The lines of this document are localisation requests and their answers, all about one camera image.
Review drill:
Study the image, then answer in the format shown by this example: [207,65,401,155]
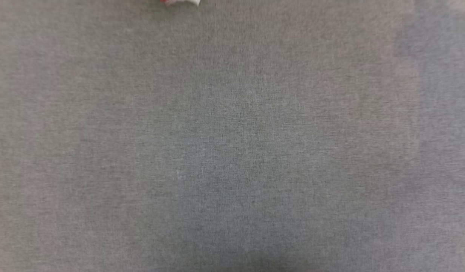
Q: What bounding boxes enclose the red and white jersey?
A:
[160,0,201,7]

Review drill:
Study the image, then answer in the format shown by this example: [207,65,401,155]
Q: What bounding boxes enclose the grey fabric sofa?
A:
[0,0,465,272]

